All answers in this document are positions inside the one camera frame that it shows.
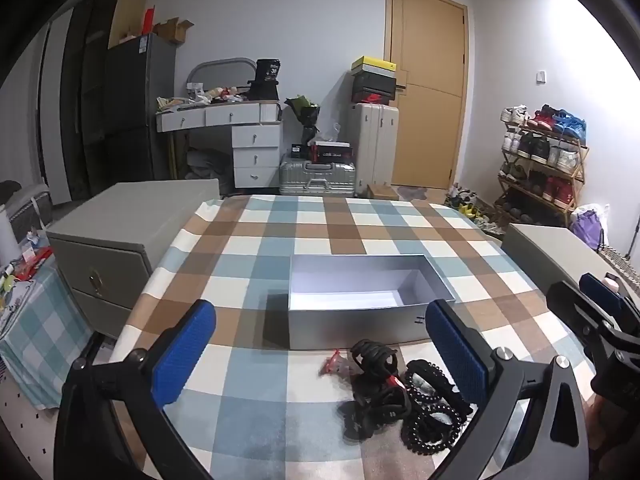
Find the pink earbud case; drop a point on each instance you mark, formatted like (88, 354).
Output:
(611, 280)

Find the red and black shoe box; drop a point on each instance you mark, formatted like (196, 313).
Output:
(370, 97)

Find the wooden door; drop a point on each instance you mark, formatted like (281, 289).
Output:
(425, 85)

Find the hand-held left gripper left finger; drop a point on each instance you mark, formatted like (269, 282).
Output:
(184, 355)

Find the small brown cardboard box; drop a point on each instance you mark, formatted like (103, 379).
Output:
(382, 191)

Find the arched mirror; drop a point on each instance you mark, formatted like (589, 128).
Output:
(220, 72)

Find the dark wrapped flower bouquet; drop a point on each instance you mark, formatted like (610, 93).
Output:
(305, 115)

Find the small table with checked cloth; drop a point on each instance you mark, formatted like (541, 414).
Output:
(35, 325)

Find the black hair claw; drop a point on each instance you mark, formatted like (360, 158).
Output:
(374, 355)

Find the dark refrigerator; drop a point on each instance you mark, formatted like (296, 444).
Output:
(135, 105)

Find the wooden shoe rack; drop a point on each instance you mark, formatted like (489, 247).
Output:
(537, 192)

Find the small black box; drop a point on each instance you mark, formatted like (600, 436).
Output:
(297, 150)

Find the yellow shoe box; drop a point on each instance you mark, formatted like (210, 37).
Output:
(372, 65)

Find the white suitcase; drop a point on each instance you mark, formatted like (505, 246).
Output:
(372, 145)

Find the long grey cabinet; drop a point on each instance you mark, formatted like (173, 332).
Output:
(550, 255)

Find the group of sneakers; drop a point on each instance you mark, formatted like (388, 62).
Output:
(542, 147)

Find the purple bag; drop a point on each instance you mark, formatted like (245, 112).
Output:
(587, 227)

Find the black patterned bag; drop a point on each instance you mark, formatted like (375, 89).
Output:
(30, 207)

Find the flat cardboard sheet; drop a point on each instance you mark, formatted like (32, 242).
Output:
(127, 10)

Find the checked tablecloth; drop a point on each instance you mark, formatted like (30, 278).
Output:
(240, 400)

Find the grey drawer cabinet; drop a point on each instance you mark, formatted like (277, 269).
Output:
(125, 240)

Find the person's right hand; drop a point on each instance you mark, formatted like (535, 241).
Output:
(600, 425)

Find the white dressing table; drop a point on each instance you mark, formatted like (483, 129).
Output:
(250, 135)

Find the pile of loose shoes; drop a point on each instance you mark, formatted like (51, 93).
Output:
(470, 207)

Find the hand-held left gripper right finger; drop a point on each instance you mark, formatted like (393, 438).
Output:
(456, 355)

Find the black box with red stripe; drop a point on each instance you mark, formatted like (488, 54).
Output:
(330, 152)

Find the silver suitcase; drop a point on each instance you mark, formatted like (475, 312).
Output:
(315, 177)

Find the red hair clip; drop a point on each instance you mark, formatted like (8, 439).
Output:
(332, 365)

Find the grey rectangular box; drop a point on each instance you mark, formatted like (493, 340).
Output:
(350, 320)

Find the open cardboard box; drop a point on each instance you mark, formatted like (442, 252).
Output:
(172, 30)

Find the black scrunchie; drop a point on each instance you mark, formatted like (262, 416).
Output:
(372, 410)

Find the clear plastic bag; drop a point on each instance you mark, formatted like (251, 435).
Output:
(329, 132)

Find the dark wardrobe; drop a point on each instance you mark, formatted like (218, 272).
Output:
(85, 100)

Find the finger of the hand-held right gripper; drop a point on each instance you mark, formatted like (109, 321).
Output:
(600, 290)
(575, 302)

